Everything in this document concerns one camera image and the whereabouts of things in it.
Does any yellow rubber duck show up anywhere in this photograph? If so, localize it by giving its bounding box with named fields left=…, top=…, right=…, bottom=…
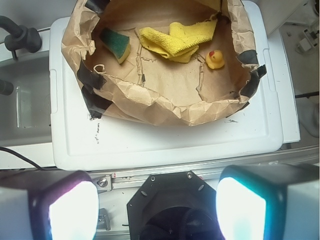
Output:
left=205, top=50, right=225, bottom=70

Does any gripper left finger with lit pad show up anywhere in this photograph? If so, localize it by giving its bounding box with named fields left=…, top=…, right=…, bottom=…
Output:
left=0, top=169, right=99, bottom=240

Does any aluminium extrusion rail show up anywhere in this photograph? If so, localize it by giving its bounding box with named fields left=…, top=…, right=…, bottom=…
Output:
left=0, top=144, right=320, bottom=193

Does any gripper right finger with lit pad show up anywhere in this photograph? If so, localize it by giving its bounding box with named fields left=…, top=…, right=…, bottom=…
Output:
left=216, top=163, right=320, bottom=240

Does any brown paper bag tray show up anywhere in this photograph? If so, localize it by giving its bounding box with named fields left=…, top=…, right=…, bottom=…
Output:
left=61, top=0, right=267, bottom=126

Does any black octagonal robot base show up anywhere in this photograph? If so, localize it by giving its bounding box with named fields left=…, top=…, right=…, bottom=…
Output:
left=127, top=171, right=224, bottom=240

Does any green and yellow sponge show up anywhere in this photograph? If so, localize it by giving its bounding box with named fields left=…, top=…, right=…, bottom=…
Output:
left=99, top=28, right=131, bottom=64

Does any white sink basin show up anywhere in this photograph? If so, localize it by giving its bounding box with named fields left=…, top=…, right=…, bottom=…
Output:
left=0, top=53, right=53, bottom=148

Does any black faucet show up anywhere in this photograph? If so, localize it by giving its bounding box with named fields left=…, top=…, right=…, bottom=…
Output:
left=0, top=15, right=42, bottom=61

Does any white plastic board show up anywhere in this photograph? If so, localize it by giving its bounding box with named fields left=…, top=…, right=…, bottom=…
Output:
left=49, top=0, right=284, bottom=171

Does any yellow microfiber cloth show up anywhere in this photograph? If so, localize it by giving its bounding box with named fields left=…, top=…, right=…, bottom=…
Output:
left=138, top=19, right=218, bottom=64

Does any black cable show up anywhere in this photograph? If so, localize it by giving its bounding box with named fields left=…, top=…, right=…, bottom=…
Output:
left=0, top=146, right=55, bottom=172

